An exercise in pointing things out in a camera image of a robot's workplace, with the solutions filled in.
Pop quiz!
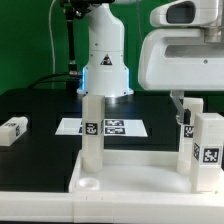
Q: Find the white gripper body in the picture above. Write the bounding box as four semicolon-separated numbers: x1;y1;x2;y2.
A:
138;29;224;91

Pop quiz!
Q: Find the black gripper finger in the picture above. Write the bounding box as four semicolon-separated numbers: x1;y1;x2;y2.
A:
170;90;191;125

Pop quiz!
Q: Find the white desk top tray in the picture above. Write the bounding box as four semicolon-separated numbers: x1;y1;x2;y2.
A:
69;149;191;194

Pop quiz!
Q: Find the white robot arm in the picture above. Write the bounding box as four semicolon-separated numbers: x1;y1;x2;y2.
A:
79;0;224;123

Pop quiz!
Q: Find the white front fence rail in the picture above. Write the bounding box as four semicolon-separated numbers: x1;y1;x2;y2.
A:
0;192;224;224

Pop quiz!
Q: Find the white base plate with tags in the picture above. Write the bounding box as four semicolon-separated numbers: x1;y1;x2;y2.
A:
55;118;147;137

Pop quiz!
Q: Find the white cable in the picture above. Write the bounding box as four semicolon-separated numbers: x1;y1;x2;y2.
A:
48;0;58;75

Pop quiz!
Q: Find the black cable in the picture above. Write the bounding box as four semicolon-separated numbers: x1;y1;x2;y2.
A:
26;72;83;90

